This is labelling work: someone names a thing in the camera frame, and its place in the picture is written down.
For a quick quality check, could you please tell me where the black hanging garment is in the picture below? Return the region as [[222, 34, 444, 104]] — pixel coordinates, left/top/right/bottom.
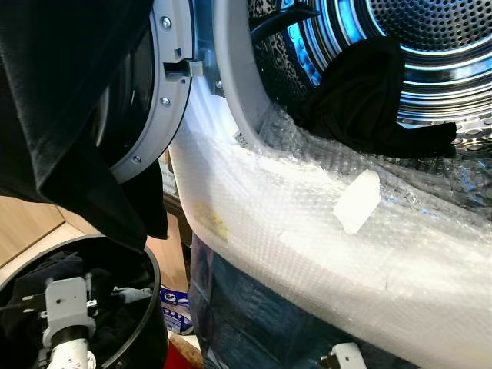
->
[[0, 0, 168, 253]]

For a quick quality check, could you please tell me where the dark clothes pile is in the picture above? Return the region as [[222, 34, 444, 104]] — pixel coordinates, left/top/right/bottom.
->
[[0, 250, 155, 362]]

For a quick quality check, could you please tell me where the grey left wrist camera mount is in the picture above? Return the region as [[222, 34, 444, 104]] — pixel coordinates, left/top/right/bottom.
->
[[42, 277, 97, 347]]

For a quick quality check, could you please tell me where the red object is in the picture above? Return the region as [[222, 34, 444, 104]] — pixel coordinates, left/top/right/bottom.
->
[[165, 342, 197, 369]]

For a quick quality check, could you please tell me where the washing machine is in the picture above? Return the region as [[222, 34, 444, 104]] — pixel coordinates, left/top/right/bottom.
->
[[150, 0, 492, 369]]

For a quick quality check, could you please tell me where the clear bubble wrap sheet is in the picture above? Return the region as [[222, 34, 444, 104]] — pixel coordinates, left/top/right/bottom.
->
[[168, 77, 492, 369]]

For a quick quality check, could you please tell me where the white tape piece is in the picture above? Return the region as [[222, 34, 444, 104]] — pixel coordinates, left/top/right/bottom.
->
[[332, 169, 381, 235]]

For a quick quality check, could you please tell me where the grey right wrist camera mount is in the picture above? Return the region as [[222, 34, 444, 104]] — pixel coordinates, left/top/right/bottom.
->
[[321, 342, 370, 369]]

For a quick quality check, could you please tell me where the black garment with sleeve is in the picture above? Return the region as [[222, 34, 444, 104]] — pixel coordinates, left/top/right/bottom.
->
[[296, 37, 459, 160]]

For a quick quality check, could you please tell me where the black round laundry basket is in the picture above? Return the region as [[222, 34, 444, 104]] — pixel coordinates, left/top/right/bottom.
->
[[0, 234, 170, 369]]

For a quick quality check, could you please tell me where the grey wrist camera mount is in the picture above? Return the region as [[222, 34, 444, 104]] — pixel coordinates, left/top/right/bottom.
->
[[321, 342, 370, 369], [42, 277, 97, 347]]

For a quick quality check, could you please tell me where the blue and white package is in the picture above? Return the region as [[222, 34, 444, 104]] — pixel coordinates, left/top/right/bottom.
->
[[159, 284, 194, 335]]

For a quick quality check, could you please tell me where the perforated steel washer drum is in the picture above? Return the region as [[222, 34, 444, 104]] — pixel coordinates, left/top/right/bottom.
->
[[246, 0, 492, 161]]

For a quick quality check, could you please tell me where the grey round washer door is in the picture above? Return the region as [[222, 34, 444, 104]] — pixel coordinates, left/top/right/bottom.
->
[[96, 0, 205, 185]]

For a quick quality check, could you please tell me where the grey washer door seal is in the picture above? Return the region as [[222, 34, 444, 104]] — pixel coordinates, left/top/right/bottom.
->
[[211, 0, 324, 151]]

